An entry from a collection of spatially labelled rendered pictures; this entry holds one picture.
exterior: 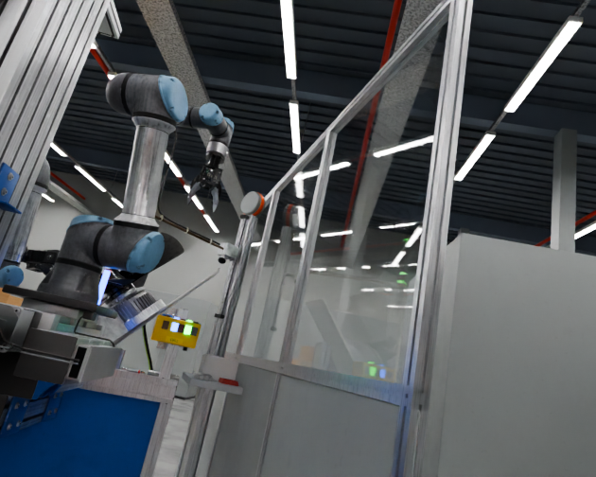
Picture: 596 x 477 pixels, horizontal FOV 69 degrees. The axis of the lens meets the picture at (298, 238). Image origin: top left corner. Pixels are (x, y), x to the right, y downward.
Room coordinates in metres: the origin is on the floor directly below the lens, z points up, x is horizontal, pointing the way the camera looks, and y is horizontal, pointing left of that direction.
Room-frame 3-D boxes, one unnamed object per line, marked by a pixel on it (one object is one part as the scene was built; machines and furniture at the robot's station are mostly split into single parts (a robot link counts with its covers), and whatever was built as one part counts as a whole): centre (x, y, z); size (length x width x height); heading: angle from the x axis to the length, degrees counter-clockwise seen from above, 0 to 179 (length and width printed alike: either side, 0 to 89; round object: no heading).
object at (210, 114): (1.41, 0.41, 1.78); 0.11 x 0.11 x 0.08; 79
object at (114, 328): (1.90, 0.72, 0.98); 0.20 x 0.16 x 0.20; 107
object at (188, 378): (2.20, 0.27, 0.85); 0.36 x 0.24 x 0.03; 17
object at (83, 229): (1.19, 0.56, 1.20); 0.13 x 0.12 x 0.14; 79
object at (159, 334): (1.68, 0.37, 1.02); 0.16 x 0.10 x 0.11; 107
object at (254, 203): (2.50, 0.31, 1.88); 0.17 x 0.15 x 0.16; 17
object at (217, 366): (2.28, 0.26, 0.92); 0.17 x 0.16 x 0.11; 107
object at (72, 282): (1.19, 0.57, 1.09); 0.15 x 0.15 x 0.10
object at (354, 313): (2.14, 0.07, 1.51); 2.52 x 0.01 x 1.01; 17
